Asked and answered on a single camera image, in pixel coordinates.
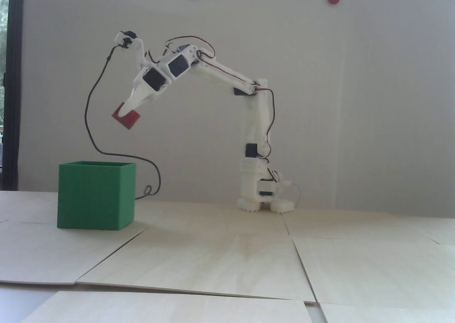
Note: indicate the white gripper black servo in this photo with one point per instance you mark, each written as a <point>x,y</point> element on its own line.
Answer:
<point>153,82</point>

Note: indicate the red block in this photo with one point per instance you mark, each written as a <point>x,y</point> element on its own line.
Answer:
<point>129,120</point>

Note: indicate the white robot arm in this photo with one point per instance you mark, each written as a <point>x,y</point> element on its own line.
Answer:
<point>257,123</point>

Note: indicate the green box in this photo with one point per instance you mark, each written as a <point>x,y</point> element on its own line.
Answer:
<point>92,198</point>

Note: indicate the light plywood sheet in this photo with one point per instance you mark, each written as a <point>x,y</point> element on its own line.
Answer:
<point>355,223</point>
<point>42,255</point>
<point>199,262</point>
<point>160,308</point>
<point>384,269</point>
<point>213,220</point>
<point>28,205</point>

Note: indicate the white backdrop board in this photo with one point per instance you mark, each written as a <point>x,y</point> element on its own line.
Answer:
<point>391,88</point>

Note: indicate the wrist camera on white mount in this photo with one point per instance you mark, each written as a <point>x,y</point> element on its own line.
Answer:
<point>139,52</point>

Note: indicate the dark window frame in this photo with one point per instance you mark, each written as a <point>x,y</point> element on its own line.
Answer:
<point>14,88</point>

